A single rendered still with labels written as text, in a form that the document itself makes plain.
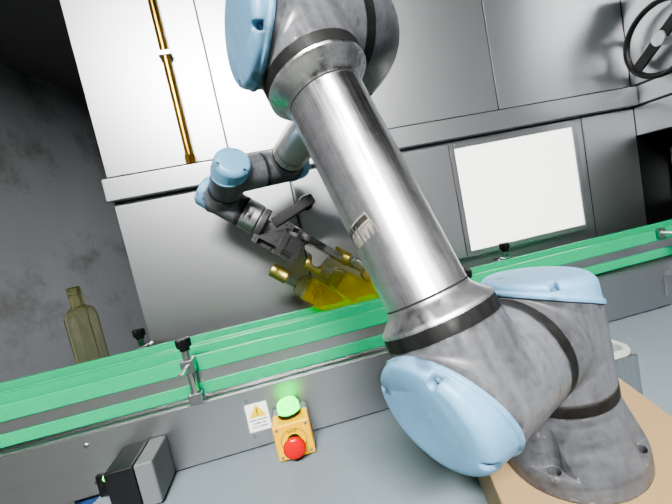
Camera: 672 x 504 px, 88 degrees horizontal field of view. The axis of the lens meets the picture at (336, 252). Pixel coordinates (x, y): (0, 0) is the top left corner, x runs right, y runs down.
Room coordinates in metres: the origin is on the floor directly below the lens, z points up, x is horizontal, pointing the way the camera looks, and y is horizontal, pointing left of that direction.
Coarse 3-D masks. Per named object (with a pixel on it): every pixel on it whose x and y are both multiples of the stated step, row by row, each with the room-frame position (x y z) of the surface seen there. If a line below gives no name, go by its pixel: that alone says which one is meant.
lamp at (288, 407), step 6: (288, 396) 0.66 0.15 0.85; (282, 402) 0.64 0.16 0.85; (288, 402) 0.64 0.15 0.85; (294, 402) 0.64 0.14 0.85; (282, 408) 0.63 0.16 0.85; (288, 408) 0.63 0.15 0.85; (294, 408) 0.63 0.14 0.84; (300, 408) 0.65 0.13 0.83; (282, 414) 0.63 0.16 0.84; (288, 414) 0.63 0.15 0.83; (294, 414) 0.63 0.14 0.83
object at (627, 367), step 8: (616, 360) 0.59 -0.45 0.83; (624, 360) 0.59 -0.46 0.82; (632, 360) 0.59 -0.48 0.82; (616, 368) 0.59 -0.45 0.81; (624, 368) 0.59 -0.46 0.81; (632, 368) 0.59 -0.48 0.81; (624, 376) 0.59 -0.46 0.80; (632, 376) 0.59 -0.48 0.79; (632, 384) 0.59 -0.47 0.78; (640, 384) 0.59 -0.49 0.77; (640, 392) 0.59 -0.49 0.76
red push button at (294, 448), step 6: (294, 438) 0.59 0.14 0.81; (300, 438) 0.59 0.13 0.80; (288, 444) 0.58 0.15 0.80; (294, 444) 0.58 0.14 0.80; (300, 444) 0.59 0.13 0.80; (288, 450) 0.58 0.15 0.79; (294, 450) 0.58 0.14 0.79; (300, 450) 0.58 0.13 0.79; (288, 456) 0.58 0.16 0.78; (294, 456) 0.58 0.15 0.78; (300, 456) 0.59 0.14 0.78
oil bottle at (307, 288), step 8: (304, 280) 0.82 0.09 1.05; (312, 280) 0.83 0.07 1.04; (296, 288) 0.83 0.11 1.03; (304, 288) 0.82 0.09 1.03; (312, 288) 0.82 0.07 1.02; (320, 288) 0.83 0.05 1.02; (328, 288) 0.83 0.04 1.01; (304, 296) 0.82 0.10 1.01; (312, 296) 0.82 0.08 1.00; (320, 296) 0.83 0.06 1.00; (328, 296) 0.83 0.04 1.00; (336, 296) 0.83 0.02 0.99; (344, 296) 0.84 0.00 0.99; (312, 304) 0.83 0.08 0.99; (320, 304) 0.83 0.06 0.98; (328, 304) 0.83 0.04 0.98; (336, 304) 0.83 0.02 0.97; (344, 304) 0.83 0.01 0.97
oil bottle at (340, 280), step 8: (336, 272) 0.84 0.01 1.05; (344, 272) 0.84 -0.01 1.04; (328, 280) 0.85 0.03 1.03; (336, 280) 0.83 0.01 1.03; (344, 280) 0.83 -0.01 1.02; (352, 280) 0.84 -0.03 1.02; (360, 280) 0.84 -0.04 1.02; (336, 288) 0.83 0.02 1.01; (344, 288) 0.83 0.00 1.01; (352, 288) 0.84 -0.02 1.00; (360, 288) 0.84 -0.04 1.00; (368, 288) 0.84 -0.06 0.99; (352, 296) 0.84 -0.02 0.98; (360, 296) 0.84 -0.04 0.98; (368, 296) 0.84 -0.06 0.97; (376, 296) 0.85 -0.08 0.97
